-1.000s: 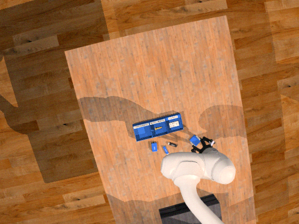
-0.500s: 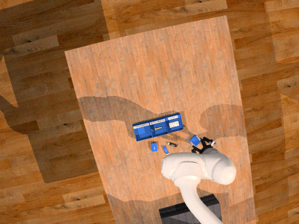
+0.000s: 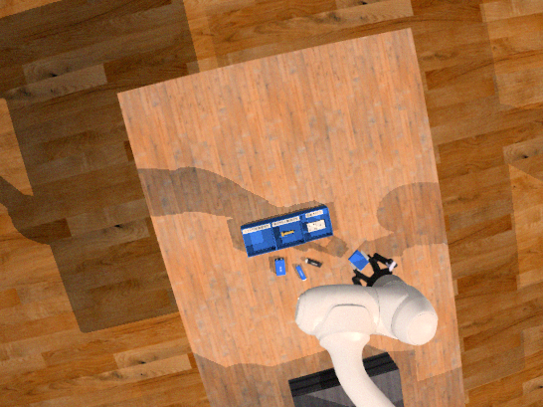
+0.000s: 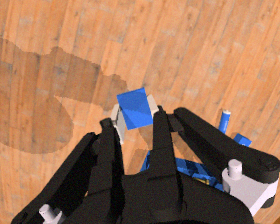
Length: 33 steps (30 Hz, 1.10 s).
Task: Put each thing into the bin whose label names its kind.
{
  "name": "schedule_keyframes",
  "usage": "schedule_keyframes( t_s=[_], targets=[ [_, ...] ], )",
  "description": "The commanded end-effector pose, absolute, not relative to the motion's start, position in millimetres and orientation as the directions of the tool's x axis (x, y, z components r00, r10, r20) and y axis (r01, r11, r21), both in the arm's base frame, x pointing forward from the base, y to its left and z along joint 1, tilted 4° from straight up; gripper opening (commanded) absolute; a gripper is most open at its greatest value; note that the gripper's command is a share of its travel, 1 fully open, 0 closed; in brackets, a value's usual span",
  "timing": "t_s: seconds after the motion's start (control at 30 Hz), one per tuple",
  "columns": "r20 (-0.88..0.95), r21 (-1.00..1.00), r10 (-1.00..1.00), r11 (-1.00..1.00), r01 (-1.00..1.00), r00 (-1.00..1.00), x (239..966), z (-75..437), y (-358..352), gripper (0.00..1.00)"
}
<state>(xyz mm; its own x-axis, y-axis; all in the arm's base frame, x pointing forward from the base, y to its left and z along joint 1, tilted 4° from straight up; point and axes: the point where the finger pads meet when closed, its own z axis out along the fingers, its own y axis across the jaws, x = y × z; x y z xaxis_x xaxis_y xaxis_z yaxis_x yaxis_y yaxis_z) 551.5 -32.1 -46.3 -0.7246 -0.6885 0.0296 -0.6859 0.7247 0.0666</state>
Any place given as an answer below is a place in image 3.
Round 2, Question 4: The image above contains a blue three-compartment bin rack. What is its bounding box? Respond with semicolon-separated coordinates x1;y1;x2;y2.
241;205;332;258

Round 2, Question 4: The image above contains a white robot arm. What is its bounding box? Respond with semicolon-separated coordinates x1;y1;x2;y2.
294;275;438;407

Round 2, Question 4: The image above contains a white domino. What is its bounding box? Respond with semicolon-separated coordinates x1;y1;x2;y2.
306;219;325;232

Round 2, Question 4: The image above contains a black aa battery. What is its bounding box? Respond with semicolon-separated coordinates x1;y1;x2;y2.
305;258;322;268

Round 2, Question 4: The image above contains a blue aa battery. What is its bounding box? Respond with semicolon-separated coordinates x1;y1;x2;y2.
295;265;306;281

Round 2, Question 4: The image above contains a blue nine-volt battery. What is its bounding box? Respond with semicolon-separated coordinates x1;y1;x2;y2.
274;258;285;276

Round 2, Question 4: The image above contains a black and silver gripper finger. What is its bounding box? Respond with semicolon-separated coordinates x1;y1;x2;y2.
360;251;398;274
350;262;370;286

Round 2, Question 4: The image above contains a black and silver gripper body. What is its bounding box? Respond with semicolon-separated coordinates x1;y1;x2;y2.
366;268;393;287

